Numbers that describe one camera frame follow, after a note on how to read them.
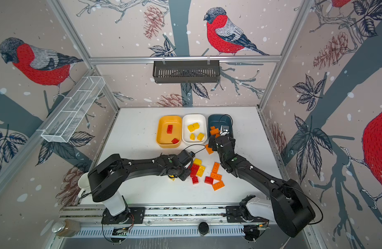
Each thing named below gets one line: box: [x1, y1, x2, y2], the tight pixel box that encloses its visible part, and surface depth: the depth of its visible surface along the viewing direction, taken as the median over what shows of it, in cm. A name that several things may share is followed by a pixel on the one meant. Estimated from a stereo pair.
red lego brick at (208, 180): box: [204, 176, 214, 185], surface depth 85 cm
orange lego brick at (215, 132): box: [209, 125, 221, 138], surface depth 105 cm
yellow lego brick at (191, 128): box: [187, 123, 195, 133], surface depth 109 cm
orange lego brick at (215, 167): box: [211, 161, 221, 174], surface depth 91 cm
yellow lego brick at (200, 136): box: [196, 132, 206, 142], surface depth 106 cm
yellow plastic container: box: [155, 115, 183, 149], surface depth 106 cm
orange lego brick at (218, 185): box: [212, 180, 225, 191], surface depth 84 cm
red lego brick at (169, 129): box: [166, 124, 173, 134], surface depth 109 cm
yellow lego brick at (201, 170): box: [196, 165, 207, 178], surface depth 90 cm
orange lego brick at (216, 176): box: [210, 172, 223, 182], surface depth 87 cm
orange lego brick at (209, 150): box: [205, 143, 214, 155], surface depth 99 cm
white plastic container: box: [181, 113, 208, 145], surface depth 109 cm
